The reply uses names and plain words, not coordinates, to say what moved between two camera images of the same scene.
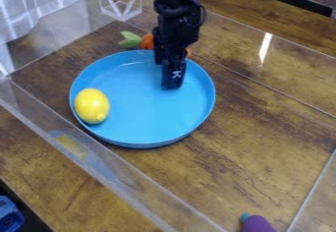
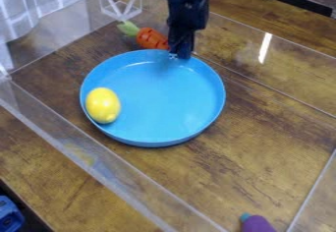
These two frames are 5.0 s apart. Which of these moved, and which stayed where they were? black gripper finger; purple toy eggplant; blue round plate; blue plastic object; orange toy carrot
Moved: orange toy carrot; black gripper finger; blue round plate
Stayed: blue plastic object; purple toy eggplant
